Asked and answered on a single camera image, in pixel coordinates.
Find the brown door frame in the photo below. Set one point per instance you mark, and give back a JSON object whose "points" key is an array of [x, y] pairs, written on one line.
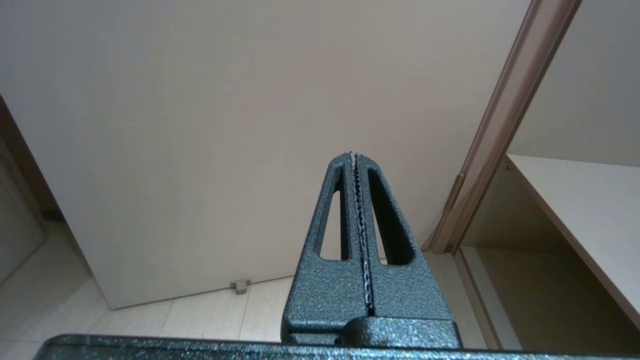
{"points": [[505, 110]]}

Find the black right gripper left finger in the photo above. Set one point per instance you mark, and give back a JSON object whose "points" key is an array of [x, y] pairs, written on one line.
{"points": [[320, 300]]}

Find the white door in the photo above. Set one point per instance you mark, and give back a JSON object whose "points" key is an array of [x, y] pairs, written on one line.
{"points": [[225, 125]]}

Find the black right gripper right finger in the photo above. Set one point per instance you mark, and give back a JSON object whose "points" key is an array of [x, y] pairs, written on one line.
{"points": [[410, 295]]}

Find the white shelf board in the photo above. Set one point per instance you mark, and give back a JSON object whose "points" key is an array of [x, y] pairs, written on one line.
{"points": [[590, 210]]}

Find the small metal door stop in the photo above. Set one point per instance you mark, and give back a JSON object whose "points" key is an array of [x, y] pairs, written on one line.
{"points": [[240, 286]]}

